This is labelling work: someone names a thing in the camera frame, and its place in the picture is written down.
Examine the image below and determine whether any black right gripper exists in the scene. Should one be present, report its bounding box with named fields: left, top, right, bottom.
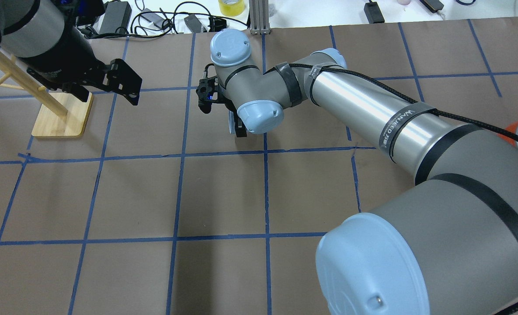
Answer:
left=217, top=84, right=247, bottom=138

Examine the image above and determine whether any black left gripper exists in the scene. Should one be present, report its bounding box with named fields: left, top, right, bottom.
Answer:
left=69, top=59, right=143, bottom=106

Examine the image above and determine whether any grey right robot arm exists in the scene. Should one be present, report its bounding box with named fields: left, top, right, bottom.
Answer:
left=209, top=29, right=518, bottom=315

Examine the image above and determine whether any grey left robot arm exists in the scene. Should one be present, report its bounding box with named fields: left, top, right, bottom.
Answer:
left=0, top=0, right=143, bottom=106

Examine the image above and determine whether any wooden cup rack stand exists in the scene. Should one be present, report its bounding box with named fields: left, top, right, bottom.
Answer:
left=0, top=51, right=94, bottom=138

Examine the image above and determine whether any black power adapter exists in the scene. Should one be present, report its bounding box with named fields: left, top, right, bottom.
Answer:
left=99, top=0, right=132, bottom=35

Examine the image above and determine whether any yellow tape roll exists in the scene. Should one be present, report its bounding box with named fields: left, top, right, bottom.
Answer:
left=218, top=0, right=245, bottom=17

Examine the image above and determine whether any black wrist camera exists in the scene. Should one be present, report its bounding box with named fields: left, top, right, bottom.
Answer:
left=195, top=63, right=219, bottom=114

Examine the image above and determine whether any aluminium frame post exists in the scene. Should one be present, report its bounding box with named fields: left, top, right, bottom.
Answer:
left=249, top=0, right=271, bottom=35

